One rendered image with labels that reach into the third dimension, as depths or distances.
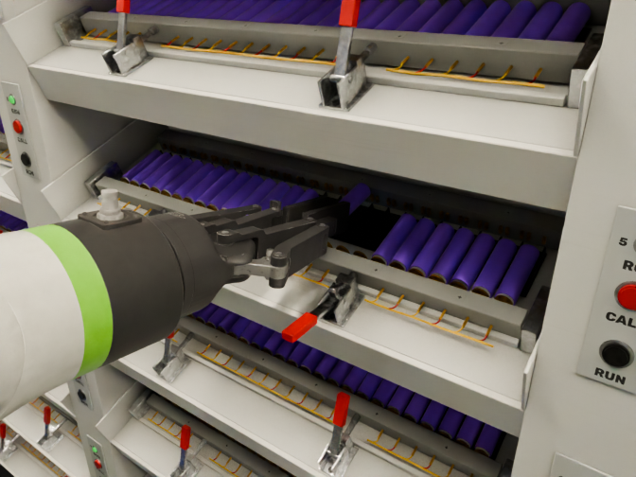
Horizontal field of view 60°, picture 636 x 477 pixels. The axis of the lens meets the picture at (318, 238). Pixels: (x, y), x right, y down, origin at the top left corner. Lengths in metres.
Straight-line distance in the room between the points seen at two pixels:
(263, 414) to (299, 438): 0.06
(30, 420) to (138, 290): 1.08
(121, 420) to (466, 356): 0.66
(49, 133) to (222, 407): 0.40
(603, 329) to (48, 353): 0.33
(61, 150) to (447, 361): 0.54
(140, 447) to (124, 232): 0.66
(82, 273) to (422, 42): 0.30
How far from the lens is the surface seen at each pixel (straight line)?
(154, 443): 0.97
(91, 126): 0.81
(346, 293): 0.51
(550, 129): 0.39
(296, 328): 0.47
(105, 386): 0.96
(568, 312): 0.40
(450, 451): 0.62
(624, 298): 0.39
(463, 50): 0.44
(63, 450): 1.31
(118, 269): 0.34
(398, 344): 0.49
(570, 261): 0.39
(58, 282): 0.32
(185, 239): 0.38
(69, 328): 0.32
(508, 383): 0.47
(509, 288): 0.50
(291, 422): 0.69
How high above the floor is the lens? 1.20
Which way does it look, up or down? 26 degrees down
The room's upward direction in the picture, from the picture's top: straight up
